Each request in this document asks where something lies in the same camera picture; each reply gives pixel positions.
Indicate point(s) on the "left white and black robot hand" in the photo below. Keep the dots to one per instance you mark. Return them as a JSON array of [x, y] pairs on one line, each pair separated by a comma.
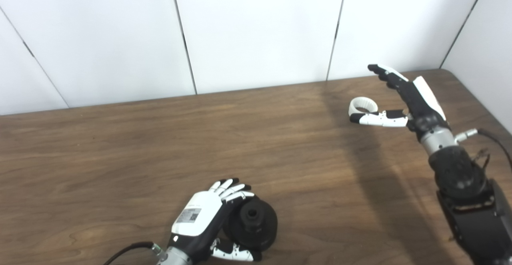
[[200, 217]]

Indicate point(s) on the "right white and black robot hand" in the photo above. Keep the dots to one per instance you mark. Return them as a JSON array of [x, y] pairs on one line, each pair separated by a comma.
[[416, 97]]

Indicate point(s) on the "round black stepped part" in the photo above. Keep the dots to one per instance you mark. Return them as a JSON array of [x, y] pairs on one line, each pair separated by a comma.
[[264, 225]]

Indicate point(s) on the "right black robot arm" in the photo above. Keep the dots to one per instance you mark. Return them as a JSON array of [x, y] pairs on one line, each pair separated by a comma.
[[468, 193]]

